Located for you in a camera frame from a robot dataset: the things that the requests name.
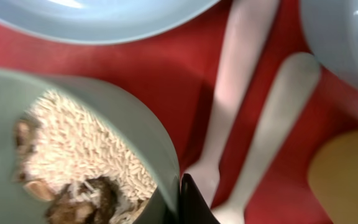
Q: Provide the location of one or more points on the white plastic fork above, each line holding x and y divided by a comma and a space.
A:
247, 30

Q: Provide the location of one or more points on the light blue bowl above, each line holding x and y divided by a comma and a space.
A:
331, 31

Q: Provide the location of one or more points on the green bowl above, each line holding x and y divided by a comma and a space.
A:
125, 114

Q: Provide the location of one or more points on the rice and food scraps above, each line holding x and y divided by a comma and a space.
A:
66, 156

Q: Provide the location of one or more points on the light blue plate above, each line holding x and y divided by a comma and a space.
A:
98, 22

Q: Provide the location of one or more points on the yellow cup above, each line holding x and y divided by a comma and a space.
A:
333, 178

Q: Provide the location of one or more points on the red serving tray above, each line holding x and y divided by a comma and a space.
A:
174, 75

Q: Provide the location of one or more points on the white plastic spoon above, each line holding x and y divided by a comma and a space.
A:
294, 83

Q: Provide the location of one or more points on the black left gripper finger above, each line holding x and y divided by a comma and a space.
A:
193, 208

